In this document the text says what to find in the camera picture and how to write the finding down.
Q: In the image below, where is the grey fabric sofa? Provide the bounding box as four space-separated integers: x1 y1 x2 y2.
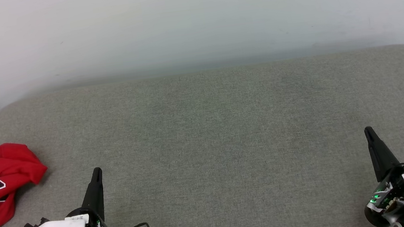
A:
0 44 404 227

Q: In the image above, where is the red and white shirt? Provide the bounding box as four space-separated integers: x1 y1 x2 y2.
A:
0 139 55 227

